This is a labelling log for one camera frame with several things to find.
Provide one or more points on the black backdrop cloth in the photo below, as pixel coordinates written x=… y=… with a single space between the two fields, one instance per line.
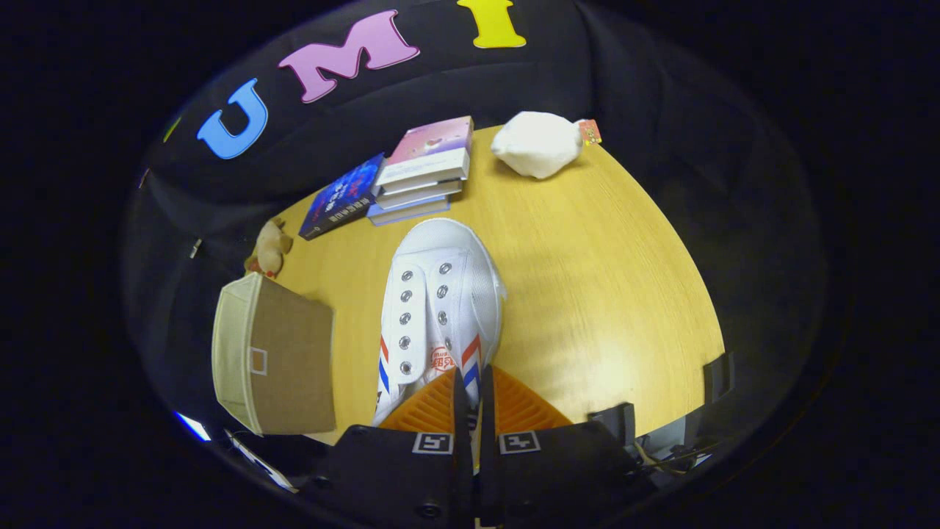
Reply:
x=698 y=184

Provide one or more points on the light blue book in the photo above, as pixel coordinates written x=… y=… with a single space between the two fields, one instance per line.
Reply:
x=407 y=211

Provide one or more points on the grey cover book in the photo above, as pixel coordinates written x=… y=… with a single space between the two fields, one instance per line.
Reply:
x=418 y=192

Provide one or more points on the pink cover book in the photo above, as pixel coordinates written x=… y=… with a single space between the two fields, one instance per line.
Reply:
x=433 y=143

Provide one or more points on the white plush toy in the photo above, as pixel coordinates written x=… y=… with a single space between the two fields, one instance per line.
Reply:
x=540 y=143

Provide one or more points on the black table clamp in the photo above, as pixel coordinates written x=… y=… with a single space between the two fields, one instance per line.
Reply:
x=613 y=422
x=718 y=378

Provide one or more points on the silver clip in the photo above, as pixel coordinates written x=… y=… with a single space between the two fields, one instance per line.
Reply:
x=194 y=248

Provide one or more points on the beige fabric storage box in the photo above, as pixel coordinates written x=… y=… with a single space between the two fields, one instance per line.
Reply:
x=294 y=367

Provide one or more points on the lit monitor screen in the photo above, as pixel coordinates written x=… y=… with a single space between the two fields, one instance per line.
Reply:
x=192 y=426

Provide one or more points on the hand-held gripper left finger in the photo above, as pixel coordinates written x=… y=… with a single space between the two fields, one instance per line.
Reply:
x=396 y=477

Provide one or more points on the white canvas shoe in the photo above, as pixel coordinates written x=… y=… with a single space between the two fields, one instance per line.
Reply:
x=440 y=242

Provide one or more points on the white flat device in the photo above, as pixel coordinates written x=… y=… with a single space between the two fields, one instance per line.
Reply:
x=257 y=459

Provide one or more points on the brown plush toy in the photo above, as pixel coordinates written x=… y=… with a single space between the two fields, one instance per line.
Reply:
x=270 y=246

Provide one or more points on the blue cover book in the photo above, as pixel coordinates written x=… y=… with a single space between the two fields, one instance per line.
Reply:
x=341 y=198

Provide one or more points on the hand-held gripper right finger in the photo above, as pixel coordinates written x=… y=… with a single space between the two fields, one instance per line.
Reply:
x=558 y=474

